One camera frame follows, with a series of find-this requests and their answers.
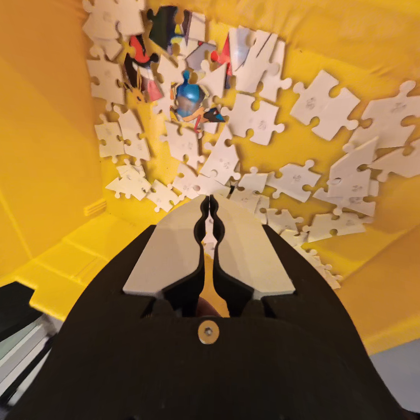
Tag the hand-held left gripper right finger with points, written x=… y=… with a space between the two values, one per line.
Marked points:
x=256 y=259

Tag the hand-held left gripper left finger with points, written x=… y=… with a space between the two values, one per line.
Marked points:
x=160 y=262

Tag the pile of puzzle pieces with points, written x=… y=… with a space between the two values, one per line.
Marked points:
x=256 y=121

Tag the yellow plastic bin holding pieces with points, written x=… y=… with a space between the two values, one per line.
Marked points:
x=42 y=131

